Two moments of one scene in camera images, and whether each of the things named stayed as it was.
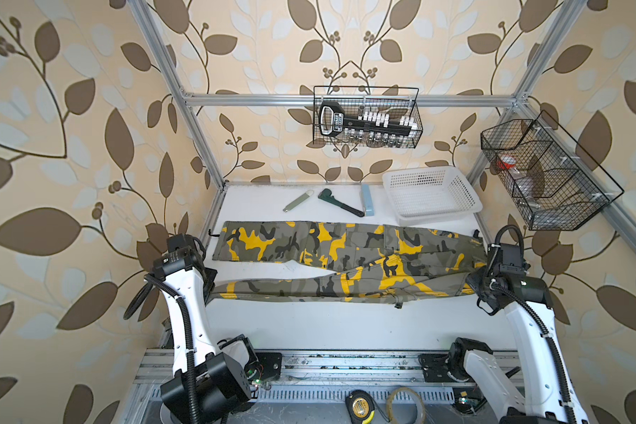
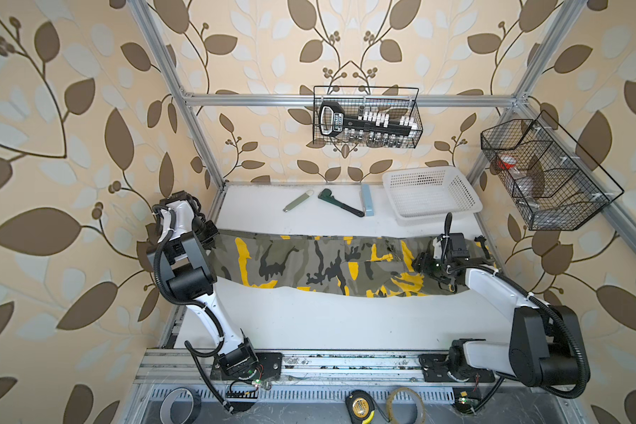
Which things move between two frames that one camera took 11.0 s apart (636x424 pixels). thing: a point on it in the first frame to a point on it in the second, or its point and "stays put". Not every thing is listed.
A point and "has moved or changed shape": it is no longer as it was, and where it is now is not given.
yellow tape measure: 360,406 stays put
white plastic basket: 428,195 stays put
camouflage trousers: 311,260 has moved or changed shape
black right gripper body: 478,280 to 433,267
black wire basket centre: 367,117 stays put
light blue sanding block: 367,199 stays put
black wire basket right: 550,180 stays put
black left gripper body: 207,278 to 204,232
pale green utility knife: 298,200 stays put
